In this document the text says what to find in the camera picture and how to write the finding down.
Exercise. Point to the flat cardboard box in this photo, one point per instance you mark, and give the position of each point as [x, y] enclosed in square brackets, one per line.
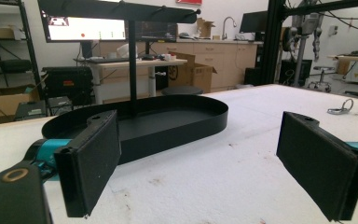
[3, 105]

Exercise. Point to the open cardboard box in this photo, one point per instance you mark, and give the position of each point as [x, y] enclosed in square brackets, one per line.
[195, 74]

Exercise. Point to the large bright monitor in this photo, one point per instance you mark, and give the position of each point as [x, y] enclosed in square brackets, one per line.
[84, 29]

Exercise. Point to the black electronic device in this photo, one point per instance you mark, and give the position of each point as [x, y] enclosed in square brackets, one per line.
[31, 110]
[59, 105]

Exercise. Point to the wooden cabinet counter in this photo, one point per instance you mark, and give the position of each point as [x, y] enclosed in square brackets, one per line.
[223, 56]

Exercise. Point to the red wall sign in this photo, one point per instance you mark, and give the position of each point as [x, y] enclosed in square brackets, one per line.
[189, 1]

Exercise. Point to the dark monitor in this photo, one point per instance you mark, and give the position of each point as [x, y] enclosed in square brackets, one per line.
[155, 31]

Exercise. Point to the black round stool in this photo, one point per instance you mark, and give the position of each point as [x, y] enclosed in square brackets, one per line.
[181, 90]

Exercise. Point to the black jewelry stand with tray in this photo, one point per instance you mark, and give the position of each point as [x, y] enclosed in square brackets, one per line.
[167, 124]

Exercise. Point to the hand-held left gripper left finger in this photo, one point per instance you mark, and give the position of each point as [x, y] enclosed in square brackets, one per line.
[88, 161]

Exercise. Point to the wheeled metal stool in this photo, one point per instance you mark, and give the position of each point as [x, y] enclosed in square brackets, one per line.
[322, 79]

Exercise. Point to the black monitor on counter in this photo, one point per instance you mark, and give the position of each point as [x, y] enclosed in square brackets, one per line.
[253, 22]

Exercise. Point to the silver faucet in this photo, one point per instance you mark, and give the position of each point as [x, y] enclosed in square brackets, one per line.
[225, 26]

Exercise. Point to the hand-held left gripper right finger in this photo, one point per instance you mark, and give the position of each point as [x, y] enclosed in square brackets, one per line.
[317, 161]

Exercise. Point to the black hard case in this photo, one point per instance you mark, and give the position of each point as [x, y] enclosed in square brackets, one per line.
[66, 82]

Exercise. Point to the black metal shelf rack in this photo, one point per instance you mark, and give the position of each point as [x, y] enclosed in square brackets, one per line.
[28, 40]

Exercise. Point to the black metal frame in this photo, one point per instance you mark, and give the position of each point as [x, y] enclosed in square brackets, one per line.
[272, 40]

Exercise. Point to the small cardboard box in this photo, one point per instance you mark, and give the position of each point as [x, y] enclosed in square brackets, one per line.
[204, 28]

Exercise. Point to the grey robot stand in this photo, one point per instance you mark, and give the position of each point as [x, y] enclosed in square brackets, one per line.
[301, 46]

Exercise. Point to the wooden work table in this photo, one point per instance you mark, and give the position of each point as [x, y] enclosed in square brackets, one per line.
[354, 58]

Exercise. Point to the white standing desk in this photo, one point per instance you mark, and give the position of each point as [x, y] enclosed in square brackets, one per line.
[118, 64]

